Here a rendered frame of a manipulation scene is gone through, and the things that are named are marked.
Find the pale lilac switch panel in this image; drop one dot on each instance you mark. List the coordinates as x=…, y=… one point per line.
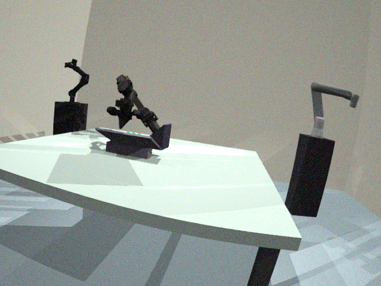
x=130, y=144

